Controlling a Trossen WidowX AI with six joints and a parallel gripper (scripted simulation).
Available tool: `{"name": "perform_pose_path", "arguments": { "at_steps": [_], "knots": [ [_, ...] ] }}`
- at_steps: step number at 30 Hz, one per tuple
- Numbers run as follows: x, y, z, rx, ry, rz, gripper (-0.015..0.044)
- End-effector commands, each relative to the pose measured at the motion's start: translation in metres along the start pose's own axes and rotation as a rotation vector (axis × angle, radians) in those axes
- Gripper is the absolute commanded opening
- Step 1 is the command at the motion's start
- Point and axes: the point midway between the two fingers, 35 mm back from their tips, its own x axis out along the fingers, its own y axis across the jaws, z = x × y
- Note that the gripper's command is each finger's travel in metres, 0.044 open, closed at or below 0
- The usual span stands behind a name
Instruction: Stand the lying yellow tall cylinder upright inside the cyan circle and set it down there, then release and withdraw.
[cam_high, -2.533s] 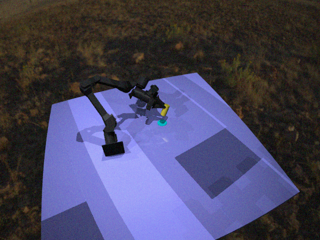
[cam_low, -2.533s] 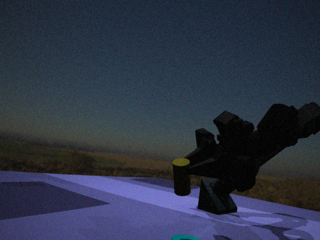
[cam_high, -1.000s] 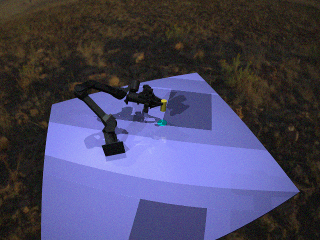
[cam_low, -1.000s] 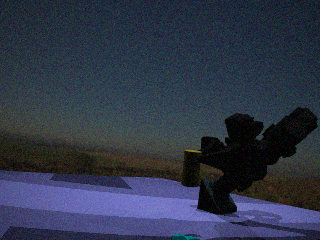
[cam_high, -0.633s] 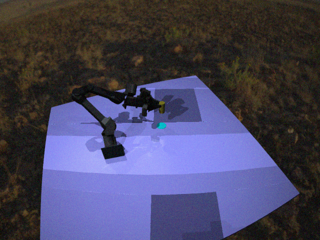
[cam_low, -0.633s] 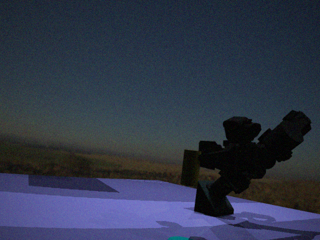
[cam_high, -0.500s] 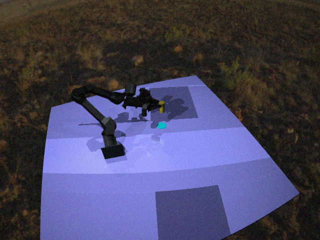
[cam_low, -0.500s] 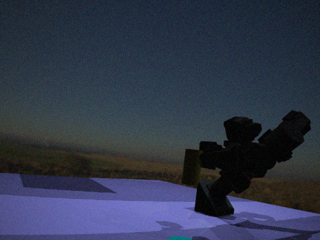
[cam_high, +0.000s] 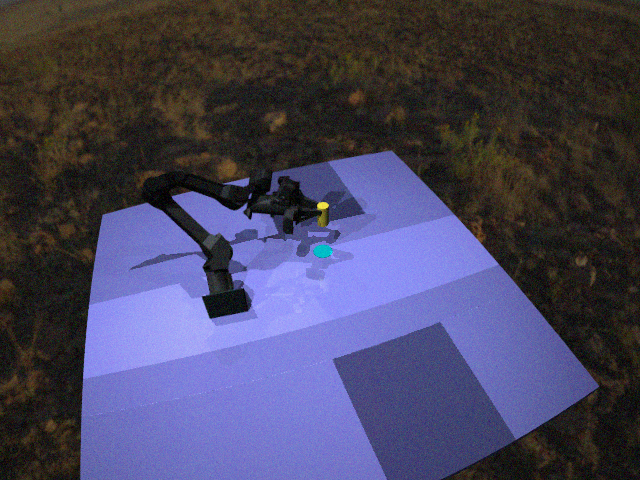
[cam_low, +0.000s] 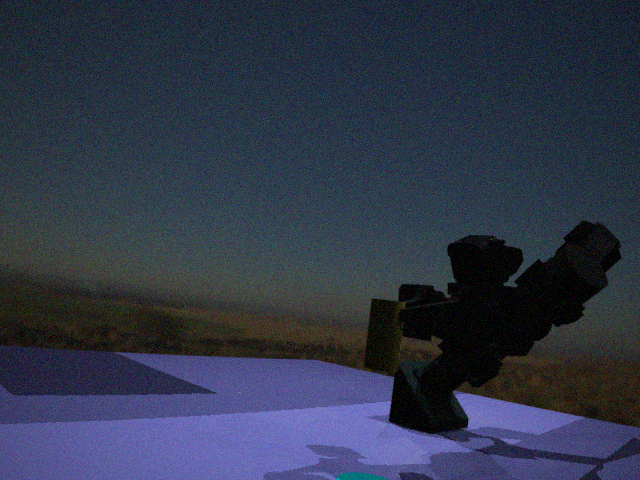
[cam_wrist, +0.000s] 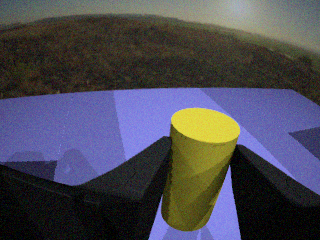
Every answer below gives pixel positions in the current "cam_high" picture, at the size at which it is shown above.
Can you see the yellow cylinder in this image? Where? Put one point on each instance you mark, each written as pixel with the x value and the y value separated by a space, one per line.
pixel 323 218

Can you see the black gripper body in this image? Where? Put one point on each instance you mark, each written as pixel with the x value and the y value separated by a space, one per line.
pixel 288 211

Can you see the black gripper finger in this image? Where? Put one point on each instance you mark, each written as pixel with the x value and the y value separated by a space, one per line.
pixel 306 202
pixel 303 214

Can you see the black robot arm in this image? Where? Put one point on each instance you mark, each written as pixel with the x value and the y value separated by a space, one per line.
pixel 155 191

